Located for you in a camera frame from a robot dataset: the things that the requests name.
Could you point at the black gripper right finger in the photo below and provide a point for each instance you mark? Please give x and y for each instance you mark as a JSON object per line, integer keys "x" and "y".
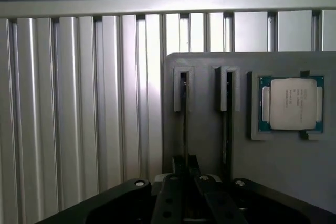
{"x": 210, "y": 203}

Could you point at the CPU with silver lid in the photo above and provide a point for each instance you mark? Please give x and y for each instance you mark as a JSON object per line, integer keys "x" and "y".
{"x": 288, "y": 103}

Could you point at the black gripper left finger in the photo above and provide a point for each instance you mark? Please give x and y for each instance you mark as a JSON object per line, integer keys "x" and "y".
{"x": 168, "y": 203}

